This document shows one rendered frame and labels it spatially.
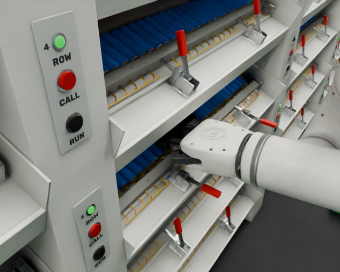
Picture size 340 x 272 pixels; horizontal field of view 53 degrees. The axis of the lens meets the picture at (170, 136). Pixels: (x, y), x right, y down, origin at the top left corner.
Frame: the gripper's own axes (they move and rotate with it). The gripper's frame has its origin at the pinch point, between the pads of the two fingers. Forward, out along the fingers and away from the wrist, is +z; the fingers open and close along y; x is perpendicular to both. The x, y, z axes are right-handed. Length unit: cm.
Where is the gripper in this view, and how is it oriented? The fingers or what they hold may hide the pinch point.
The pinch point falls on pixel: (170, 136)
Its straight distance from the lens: 63.2
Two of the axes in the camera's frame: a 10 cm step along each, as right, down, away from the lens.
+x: 1.1, 8.6, 5.0
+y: -5.7, 4.7, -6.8
